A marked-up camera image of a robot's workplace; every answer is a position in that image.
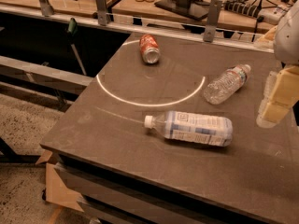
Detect grey metal rail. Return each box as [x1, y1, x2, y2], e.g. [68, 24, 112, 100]
[0, 4, 274, 53]

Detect grey metal bracket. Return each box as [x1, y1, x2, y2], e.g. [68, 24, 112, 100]
[38, 0, 54, 17]
[95, 0, 108, 26]
[203, 0, 222, 42]

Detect white labelled plastic bottle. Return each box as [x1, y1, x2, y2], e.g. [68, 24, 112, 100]
[144, 111, 233, 147]

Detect grey metal bracket middle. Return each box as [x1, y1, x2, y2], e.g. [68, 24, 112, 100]
[95, 0, 108, 26]

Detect black monitor stand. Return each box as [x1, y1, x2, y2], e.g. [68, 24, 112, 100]
[154, 0, 208, 21]

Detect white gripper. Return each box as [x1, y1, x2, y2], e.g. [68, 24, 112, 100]
[253, 1, 299, 124]

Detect red coke can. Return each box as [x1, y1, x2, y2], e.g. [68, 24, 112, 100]
[139, 35, 160, 64]

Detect green handled tool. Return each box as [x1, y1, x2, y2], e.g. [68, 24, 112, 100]
[66, 17, 88, 77]

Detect grey metal bracket left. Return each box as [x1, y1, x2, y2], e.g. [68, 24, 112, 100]
[38, 0, 54, 17]

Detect clear plastic water bottle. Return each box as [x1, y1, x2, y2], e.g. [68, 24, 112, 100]
[203, 64, 251, 105]

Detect black power strip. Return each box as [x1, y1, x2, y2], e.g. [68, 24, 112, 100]
[223, 0, 281, 26]

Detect grey metal bracket right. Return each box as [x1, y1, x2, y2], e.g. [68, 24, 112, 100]
[203, 0, 222, 42]

